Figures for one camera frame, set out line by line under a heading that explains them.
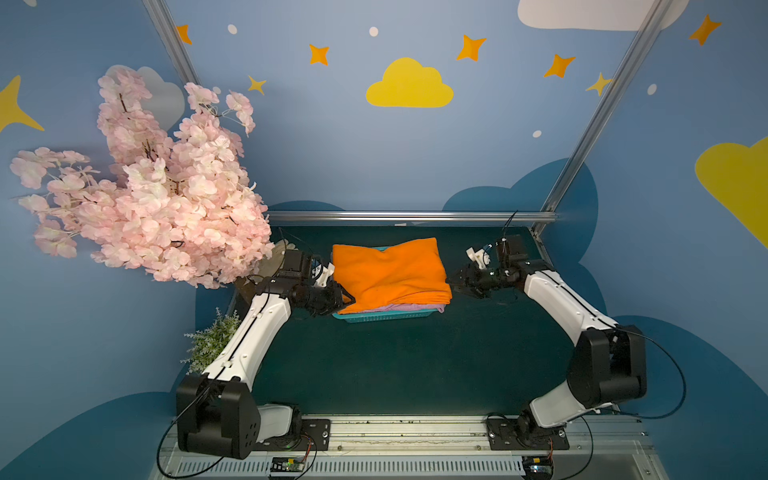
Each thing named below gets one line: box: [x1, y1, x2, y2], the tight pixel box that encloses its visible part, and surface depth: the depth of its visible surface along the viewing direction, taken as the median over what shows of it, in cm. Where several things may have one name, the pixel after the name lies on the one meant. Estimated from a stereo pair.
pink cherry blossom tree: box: [9, 69, 274, 287], surface depth 53 cm
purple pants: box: [361, 304, 446, 314], surface depth 86 cm
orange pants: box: [333, 237, 453, 315], surface depth 95 cm
